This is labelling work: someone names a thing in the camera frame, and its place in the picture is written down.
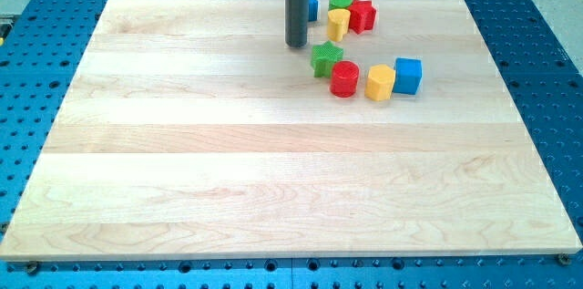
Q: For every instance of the green star block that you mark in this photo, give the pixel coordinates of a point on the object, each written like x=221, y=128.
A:
x=323, y=57

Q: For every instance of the yellow heart block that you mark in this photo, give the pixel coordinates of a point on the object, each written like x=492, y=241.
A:
x=338, y=23

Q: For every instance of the red star block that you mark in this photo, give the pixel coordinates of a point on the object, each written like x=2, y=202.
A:
x=363, y=15

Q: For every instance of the red cylinder block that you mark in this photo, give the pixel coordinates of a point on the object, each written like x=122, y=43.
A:
x=344, y=79

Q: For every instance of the yellow hexagon block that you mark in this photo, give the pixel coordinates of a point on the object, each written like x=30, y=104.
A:
x=380, y=82

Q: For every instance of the wooden board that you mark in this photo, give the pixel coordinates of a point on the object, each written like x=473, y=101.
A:
x=191, y=131

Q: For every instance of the blue block behind rod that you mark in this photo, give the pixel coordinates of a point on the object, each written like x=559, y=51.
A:
x=313, y=10

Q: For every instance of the blue cube block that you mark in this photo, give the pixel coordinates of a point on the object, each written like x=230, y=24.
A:
x=409, y=73

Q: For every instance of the green cylinder block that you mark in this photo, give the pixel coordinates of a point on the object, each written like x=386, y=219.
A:
x=339, y=4

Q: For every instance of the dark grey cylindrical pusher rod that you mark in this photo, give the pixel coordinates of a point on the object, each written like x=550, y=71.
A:
x=296, y=22

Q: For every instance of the left board clamp screw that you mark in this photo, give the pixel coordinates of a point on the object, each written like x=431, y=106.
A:
x=32, y=267

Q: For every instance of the board clamp screw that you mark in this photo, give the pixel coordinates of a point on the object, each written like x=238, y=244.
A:
x=563, y=259
x=32, y=267

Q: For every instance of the right board clamp screw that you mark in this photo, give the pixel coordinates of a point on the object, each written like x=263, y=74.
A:
x=563, y=259

